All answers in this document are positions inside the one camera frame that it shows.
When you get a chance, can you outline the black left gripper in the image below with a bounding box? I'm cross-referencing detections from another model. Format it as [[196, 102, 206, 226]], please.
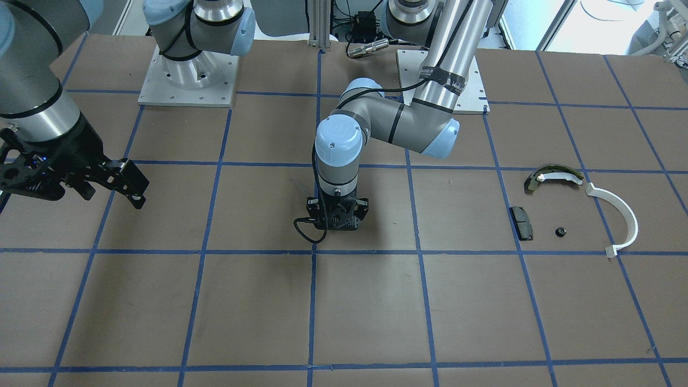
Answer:
[[306, 189, 369, 231]]

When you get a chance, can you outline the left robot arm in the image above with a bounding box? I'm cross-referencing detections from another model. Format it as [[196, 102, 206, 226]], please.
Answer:
[[302, 1, 493, 231]]

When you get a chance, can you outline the white curved plastic bracket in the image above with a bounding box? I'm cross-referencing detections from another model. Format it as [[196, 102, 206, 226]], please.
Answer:
[[585, 183, 639, 259]]

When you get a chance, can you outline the silver metal cylinder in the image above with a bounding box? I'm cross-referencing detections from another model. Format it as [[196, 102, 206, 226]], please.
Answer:
[[346, 38, 389, 59]]

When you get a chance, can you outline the black power adapter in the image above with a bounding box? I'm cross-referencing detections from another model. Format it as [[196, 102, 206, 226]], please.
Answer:
[[352, 11, 377, 42]]

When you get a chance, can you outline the brown grid paper mat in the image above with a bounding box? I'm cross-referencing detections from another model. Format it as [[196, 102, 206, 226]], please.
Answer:
[[1, 34, 686, 386]]

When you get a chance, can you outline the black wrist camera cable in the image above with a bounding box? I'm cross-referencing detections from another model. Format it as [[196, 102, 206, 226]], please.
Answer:
[[293, 0, 476, 244]]

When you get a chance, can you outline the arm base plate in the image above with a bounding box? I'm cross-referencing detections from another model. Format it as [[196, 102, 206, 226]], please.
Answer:
[[397, 49, 490, 114], [138, 49, 240, 108]]

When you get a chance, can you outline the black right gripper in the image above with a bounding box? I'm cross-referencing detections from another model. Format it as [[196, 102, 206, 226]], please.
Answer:
[[1, 114, 149, 209]]

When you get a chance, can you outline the dark grey brake pad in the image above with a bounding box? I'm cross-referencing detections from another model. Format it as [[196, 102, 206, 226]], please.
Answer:
[[509, 206, 534, 241]]

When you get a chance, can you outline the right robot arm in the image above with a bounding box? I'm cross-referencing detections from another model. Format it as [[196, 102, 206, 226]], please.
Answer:
[[1, 1, 256, 209]]

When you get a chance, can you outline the curved brake shoe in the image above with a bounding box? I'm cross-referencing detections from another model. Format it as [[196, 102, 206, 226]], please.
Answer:
[[524, 164, 585, 194]]

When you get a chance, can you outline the aluminium frame post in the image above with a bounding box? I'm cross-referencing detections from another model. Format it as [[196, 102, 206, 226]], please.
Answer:
[[305, 0, 332, 52]]

